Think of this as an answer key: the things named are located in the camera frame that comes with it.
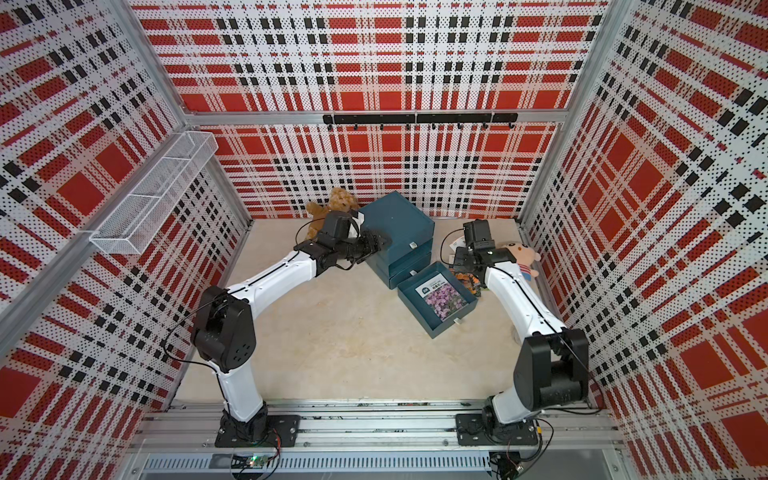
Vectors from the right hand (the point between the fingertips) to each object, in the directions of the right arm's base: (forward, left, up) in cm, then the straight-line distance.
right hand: (470, 258), depth 87 cm
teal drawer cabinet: (+6, +17, +4) cm, 18 cm away
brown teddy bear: (+32, +43, -5) cm, 54 cm away
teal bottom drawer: (-8, +15, -15) cm, 23 cm away
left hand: (+4, +24, +2) cm, 25 cm away
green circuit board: (-48, +56, -15) cm, 76 cm away
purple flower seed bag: (-3, +7, -18) cm, 19 cm away
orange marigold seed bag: (-6, 0, -4) cm, 7 cm away
